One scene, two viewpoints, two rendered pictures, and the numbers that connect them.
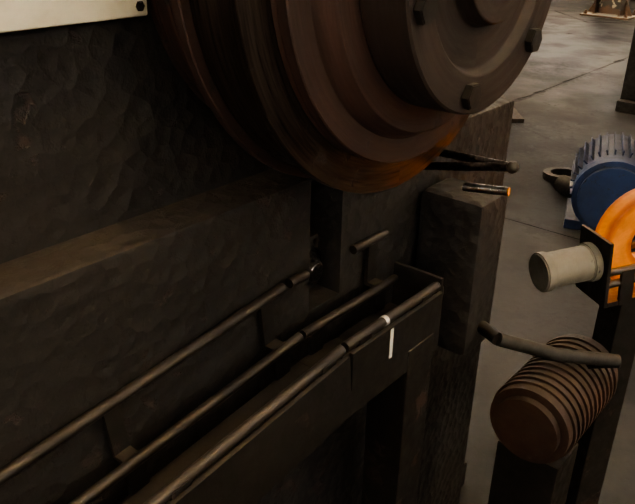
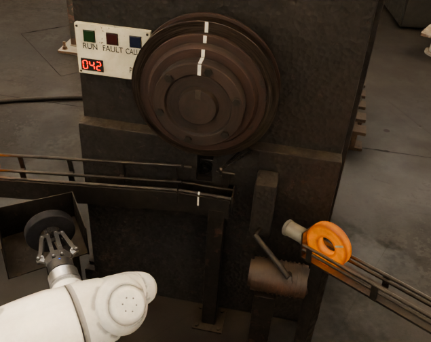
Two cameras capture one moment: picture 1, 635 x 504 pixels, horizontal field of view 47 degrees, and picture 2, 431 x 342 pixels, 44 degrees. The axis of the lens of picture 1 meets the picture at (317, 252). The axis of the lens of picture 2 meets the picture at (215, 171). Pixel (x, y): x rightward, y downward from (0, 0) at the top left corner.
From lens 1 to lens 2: 1.58 m
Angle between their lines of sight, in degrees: 51
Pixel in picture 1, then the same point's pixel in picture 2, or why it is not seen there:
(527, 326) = not seen: outside the picture
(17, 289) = (103, 126)
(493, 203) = (263, 186)
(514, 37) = (217, 131)
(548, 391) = (257, 264)
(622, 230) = (313, 232)
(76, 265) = (118, 127)
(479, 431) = (358, 317)
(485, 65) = (202, 134)
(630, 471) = not seen: outside the picture
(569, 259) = (293, 229)
